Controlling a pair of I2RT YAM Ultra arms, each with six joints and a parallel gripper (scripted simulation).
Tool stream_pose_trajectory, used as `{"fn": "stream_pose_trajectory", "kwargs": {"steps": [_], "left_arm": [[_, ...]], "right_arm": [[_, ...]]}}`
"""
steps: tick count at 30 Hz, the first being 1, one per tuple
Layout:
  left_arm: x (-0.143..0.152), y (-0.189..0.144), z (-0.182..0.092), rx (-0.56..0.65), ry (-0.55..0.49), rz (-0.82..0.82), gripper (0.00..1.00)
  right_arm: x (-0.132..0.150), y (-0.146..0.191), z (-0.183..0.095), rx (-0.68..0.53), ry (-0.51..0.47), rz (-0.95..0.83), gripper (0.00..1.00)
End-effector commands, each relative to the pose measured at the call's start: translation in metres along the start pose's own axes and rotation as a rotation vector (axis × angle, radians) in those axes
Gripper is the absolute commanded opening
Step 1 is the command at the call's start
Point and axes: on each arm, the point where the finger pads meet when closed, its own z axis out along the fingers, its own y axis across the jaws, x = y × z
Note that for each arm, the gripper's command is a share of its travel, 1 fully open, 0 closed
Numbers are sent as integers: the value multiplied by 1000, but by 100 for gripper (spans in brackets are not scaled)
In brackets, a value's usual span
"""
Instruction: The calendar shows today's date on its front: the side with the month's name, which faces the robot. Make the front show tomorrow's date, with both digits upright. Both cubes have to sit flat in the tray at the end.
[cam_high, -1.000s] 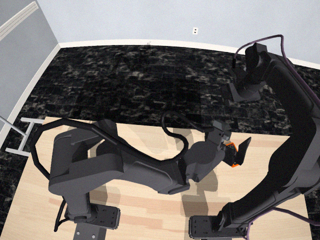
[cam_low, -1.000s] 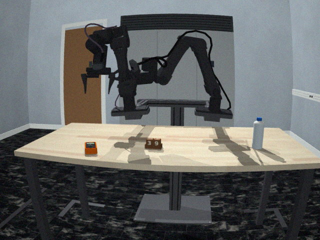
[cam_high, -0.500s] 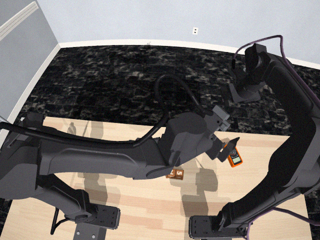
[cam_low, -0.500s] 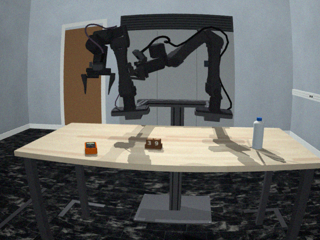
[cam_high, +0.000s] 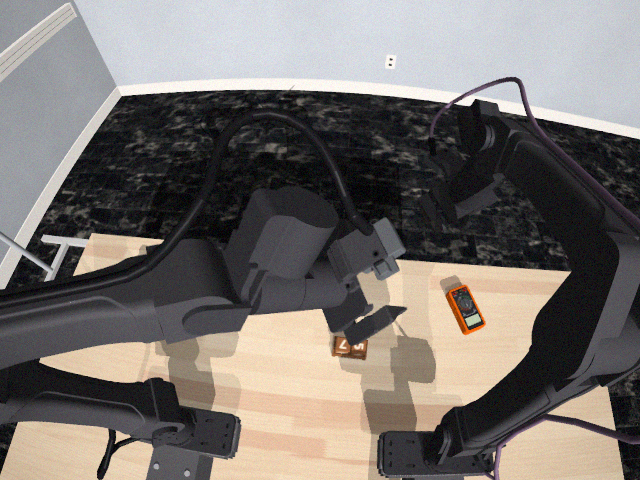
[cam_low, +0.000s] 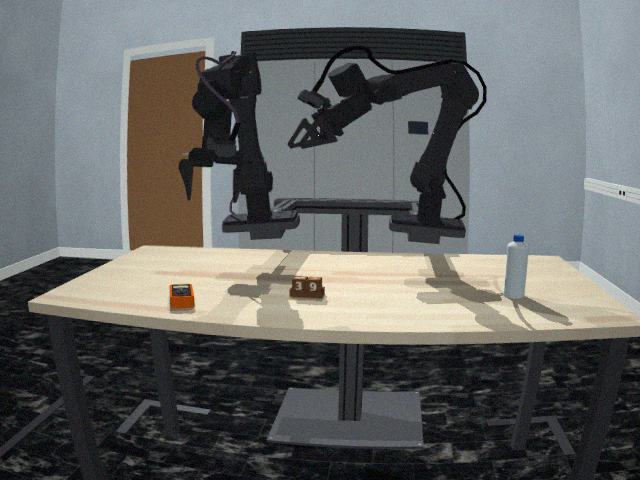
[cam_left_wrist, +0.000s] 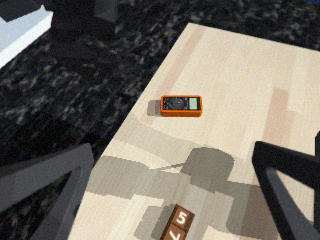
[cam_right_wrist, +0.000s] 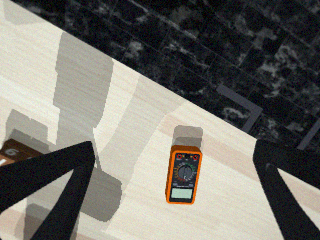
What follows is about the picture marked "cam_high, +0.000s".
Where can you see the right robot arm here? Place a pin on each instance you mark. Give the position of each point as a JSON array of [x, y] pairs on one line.
[[579, 333]]

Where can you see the orange digital multimeter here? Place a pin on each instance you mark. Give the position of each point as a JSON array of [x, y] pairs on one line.
[[465, 309]]

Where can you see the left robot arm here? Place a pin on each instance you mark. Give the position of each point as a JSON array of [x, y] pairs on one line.
[[189, 294]]

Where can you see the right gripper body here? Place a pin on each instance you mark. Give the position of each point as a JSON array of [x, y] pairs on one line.
[[451, 196]]

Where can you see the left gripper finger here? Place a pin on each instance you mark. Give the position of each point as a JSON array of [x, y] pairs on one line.
[[350, 226], [386, 316]]

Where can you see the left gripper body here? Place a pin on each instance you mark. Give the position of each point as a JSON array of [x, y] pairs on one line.
[[344, 255]]

